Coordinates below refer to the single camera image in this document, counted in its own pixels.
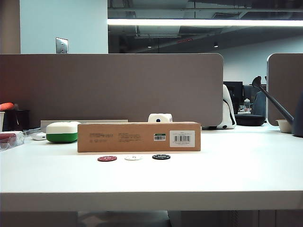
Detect white poker chip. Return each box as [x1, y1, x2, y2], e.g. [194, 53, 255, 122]
[124, 154, 143, 162]

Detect brown cardboard box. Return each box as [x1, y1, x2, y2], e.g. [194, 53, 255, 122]
[77, 122, 202, 153]

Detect black poker chip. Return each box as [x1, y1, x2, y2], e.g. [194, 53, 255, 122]
[151, 153, 171, 161]

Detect red poker chip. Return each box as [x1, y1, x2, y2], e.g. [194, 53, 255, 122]
[97, 155, 118, 163]

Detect clear box with red chips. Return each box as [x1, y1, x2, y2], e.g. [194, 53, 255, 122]
[0, 130, 25, 152]

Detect white dice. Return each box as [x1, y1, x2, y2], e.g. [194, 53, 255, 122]
[148, 113, 174, 123]

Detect wide grey desk partition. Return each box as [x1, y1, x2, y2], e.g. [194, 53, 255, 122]
[0, 53, 224, 130]

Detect white and black plush toy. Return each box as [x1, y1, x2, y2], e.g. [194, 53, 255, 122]
[202, 84, 237, 130]

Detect black computer monitor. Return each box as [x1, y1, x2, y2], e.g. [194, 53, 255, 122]
[223, 81, 244, 105]

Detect white and green case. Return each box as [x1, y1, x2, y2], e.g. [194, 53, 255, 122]
[45, 121, 81, 144]

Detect black round cushion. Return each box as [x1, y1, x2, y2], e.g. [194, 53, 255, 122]
[234, 114, 266, 126]

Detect ceiling light strip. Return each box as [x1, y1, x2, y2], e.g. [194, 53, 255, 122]
[107, 18, 303, 27]

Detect dark office chair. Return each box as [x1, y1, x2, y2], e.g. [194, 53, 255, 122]
[251, 90, 268, 117]

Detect small white earbuds case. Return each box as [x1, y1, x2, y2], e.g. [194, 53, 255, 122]
[31, 131, 47, 141]

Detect black cup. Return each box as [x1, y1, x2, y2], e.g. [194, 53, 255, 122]
[3, 109, 31, 131]

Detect white paper bowl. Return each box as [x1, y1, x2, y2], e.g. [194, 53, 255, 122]
[275, 119, 294, 134]

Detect narrow grey desk partition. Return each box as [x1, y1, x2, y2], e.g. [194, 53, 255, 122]
[267, 52, 303, 127]

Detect orange red object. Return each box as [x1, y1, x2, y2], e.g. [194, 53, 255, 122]
[0, 102, 16, 112]

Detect dark grey watering can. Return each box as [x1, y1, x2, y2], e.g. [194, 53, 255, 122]
[251, 76, 303, 138]

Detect metal wall switch plate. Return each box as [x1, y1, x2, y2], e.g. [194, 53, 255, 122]
[55, 37, 69, 54]

